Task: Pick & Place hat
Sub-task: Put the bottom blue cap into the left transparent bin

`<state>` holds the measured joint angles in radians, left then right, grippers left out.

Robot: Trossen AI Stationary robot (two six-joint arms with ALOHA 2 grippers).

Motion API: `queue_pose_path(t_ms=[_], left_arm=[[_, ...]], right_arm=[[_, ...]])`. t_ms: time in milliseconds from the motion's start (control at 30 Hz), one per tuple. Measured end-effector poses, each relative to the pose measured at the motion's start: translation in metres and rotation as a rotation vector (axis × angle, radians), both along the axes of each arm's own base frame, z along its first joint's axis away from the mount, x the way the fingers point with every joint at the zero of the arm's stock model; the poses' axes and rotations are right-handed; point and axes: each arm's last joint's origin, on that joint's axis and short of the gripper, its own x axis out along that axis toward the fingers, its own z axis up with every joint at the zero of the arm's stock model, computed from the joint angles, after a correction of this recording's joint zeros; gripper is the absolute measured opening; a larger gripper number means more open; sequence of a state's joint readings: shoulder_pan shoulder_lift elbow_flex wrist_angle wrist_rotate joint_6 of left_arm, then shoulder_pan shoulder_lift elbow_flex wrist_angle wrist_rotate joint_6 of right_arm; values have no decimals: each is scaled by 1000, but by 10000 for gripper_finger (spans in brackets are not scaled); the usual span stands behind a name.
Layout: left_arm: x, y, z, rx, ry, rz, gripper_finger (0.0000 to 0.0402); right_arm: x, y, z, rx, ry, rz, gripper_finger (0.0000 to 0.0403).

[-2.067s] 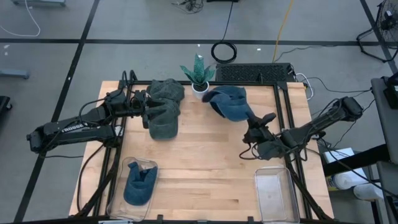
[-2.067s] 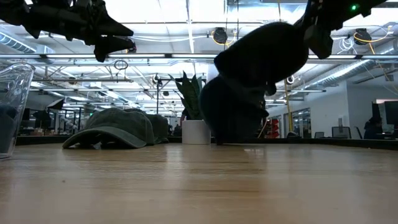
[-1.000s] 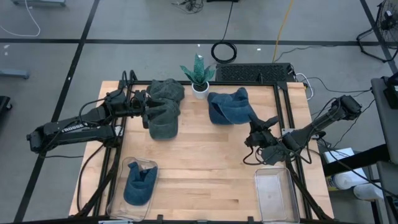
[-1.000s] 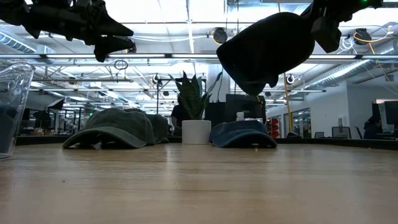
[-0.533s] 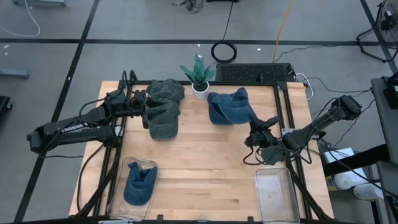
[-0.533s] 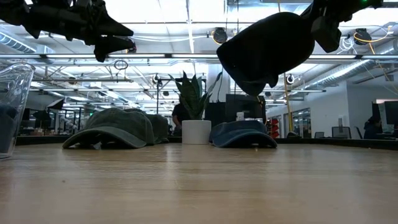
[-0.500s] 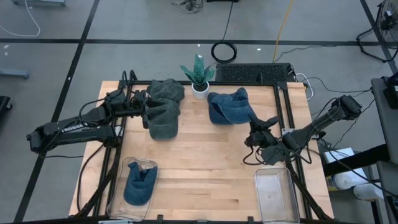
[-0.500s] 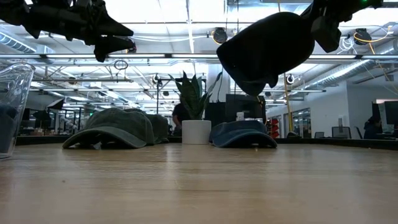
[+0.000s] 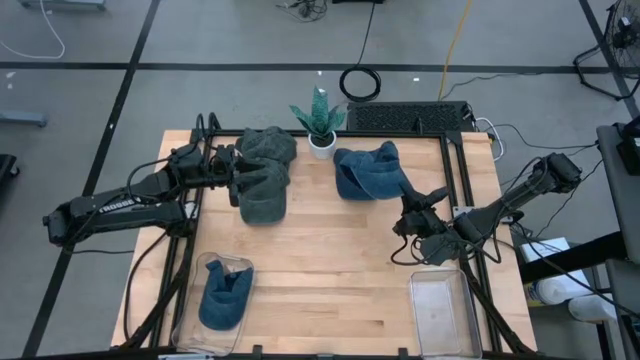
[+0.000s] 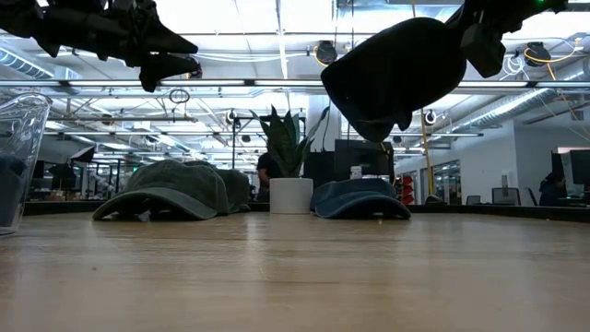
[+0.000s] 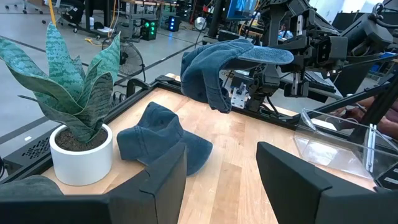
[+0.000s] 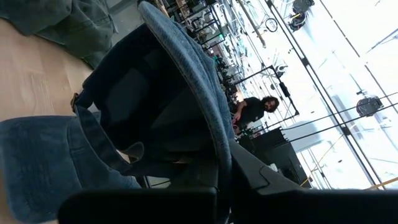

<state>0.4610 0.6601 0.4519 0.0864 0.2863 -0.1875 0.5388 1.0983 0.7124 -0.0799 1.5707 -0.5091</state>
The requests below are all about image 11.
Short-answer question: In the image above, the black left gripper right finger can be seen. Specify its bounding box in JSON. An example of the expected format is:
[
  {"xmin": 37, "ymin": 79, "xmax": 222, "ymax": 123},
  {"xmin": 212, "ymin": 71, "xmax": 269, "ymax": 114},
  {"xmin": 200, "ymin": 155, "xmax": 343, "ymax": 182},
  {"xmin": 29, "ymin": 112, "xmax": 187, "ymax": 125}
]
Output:
[{"xmin": 256, "ymin": 141, "xmax": 398, "ymax": 224}]

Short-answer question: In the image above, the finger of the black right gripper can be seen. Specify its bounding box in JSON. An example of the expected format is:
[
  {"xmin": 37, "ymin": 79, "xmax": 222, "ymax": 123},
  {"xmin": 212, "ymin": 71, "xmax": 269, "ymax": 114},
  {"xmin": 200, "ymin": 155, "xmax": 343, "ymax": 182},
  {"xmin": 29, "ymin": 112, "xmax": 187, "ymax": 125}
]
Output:
[
  {"xmin": 273, "ymin": 34, "xmax": 317, "ymax": 52},
  {"xmin": 281, "ymin": 58, "xmax": 317, "ymax": 74}
]

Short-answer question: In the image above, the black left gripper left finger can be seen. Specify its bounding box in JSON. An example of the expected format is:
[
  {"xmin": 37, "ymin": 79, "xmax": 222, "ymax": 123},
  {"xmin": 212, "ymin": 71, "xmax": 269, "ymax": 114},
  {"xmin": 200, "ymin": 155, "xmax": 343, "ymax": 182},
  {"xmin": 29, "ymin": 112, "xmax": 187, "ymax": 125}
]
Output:
[{"xmin": 0, "ymin": 142, "xmax": 188, "ymax": 224}]

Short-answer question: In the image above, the blue denim cap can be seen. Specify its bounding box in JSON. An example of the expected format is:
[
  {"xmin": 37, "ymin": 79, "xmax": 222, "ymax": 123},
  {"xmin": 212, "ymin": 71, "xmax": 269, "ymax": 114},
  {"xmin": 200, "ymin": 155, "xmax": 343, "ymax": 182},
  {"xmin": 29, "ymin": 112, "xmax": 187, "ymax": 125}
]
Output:
[
  {"xmin": 116, "ymin": 101, "xmax": 214, "ymax": 177},
  {"xmin": 180, "ymin": 38, "xmax": 295, "ymax": 114}
]

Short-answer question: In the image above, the green cotton cap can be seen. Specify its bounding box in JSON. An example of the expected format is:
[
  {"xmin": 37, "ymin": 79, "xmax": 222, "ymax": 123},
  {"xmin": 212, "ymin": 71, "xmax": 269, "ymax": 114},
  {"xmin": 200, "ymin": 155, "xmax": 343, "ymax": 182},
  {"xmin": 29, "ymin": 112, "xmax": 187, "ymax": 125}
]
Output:
[{"xmin": 0, "ymin": 174, "xmax": 65, "ymax": 200}]

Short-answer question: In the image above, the clear plastic bin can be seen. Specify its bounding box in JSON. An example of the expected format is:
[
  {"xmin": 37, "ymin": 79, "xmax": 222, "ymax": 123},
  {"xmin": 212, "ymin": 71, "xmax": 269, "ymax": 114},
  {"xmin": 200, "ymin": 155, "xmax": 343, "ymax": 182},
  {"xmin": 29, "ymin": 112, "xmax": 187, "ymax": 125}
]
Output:
[{"xmin": 293, "ymin": 108, "xmax": 398, "ymax": 181}]

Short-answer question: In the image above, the monitor with blue screen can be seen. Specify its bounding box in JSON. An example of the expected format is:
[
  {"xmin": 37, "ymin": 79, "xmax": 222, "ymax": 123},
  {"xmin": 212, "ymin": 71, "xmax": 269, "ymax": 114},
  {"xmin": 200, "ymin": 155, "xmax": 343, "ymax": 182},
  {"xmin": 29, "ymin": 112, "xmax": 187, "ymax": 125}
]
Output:
[{"xmin": 226, "ymin": 0, "xmax": 259, "ymax": 21}]

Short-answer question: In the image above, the white round plant pot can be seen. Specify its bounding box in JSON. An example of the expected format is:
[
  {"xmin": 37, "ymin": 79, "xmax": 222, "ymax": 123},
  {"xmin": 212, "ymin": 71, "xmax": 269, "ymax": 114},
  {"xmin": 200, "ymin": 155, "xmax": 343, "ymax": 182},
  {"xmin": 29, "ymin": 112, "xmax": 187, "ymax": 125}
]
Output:
[{"xmin": 49, "ymin": 123, "xmax": 114, "ymax": 187}]

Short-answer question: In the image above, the person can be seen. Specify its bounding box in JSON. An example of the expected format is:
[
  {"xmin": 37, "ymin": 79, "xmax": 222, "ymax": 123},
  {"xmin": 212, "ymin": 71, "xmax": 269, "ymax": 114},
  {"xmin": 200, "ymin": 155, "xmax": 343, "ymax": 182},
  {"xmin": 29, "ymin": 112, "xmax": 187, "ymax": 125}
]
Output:
[{"xmin": 328, "ymin": 95, "xmax": 398, "ymax": 141}]

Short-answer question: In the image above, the computer with blue lights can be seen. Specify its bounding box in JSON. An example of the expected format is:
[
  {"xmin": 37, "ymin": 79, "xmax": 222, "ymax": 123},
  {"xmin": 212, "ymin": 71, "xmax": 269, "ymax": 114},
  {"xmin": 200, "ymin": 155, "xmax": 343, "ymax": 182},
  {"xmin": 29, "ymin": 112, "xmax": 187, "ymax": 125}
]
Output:
[{"xmin": 167, "ymin": 14, "xmax": 182, "ymax": 32}]

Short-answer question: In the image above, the black perforated metal box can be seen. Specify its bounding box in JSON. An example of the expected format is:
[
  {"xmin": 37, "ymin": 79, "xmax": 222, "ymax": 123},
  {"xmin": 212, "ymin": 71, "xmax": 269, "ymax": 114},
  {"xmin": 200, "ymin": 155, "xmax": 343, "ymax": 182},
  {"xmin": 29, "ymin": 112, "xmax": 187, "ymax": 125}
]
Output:
[{"xmin": 2, "ymin": 130, "xmax": 55, "ymax": 180}]

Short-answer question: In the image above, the black floor fan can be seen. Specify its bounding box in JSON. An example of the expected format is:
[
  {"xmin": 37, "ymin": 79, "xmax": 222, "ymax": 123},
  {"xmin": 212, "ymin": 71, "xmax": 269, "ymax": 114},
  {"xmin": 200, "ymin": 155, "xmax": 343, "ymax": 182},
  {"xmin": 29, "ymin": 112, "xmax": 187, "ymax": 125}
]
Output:
[{"xmin": 101, "ymin": 36, "xmax": 147, "ymax": 83}]

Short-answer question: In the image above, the computer with green lights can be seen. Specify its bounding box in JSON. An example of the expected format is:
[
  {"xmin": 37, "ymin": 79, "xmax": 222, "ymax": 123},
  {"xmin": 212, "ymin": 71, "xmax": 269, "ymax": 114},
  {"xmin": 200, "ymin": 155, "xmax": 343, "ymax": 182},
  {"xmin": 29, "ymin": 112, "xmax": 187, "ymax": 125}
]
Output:
[{"xmin": 139, "ymin": 17, "xmax": 159, "ymax": 41}]

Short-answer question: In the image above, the green snake plant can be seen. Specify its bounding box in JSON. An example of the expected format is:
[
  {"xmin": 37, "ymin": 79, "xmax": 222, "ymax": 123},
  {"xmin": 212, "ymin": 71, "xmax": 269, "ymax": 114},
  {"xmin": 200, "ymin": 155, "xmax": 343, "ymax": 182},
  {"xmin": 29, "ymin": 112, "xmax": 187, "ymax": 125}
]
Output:
[{"xmin": 0, "ymin": 21, "xmax": 121, "ymax": 144}]

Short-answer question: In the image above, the black office chair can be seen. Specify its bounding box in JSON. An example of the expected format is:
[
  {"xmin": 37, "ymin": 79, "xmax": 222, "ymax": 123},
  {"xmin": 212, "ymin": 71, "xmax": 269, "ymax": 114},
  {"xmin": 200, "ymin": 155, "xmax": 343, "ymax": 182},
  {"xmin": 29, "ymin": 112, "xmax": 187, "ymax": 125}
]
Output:
[{"xmin": 42, "ymin": 0, "xmax": 86, "ymax": 34}]

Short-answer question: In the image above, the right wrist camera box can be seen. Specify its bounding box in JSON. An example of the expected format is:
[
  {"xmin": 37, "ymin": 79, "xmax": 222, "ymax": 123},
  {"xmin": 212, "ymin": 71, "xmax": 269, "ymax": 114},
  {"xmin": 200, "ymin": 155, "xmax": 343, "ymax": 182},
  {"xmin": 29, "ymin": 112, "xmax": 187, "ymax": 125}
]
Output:
[{"xmin": 316, "ymin": 35, "xmax": 349, "ymax": 68}]

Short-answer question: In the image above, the black aluminium table frame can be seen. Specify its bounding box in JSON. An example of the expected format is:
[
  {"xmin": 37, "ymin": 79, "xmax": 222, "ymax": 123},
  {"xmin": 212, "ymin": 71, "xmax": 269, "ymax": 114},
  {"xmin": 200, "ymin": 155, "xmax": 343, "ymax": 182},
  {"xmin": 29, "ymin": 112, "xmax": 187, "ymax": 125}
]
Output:
[{"xmin": 0, "ymin": 55, "xmax": 398, "ymax": 187}]

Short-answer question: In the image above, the yellow hanging cable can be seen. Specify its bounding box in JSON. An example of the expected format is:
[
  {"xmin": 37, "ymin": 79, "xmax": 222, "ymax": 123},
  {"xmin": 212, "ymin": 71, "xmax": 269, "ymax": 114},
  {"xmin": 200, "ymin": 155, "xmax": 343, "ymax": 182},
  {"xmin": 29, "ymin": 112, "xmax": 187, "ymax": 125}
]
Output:
[{"xmin": 47, "ymin": 0, "xmax": 57, "ymax": 28}]

